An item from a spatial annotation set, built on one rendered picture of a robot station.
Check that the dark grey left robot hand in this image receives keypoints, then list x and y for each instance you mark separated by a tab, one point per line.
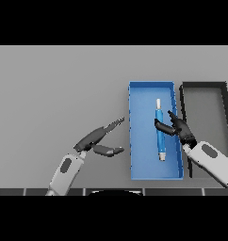
94	137

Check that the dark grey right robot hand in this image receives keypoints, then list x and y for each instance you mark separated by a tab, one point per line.
182	128

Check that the blue pipe with pale ends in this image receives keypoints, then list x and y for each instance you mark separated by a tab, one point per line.
160	138

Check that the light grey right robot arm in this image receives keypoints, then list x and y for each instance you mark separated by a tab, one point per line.
213	163

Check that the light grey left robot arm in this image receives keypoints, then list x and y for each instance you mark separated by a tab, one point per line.
65	172

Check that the dark grey bin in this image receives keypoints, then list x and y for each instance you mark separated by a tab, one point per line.
207	119

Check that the blue bin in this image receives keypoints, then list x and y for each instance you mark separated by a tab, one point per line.
144	150

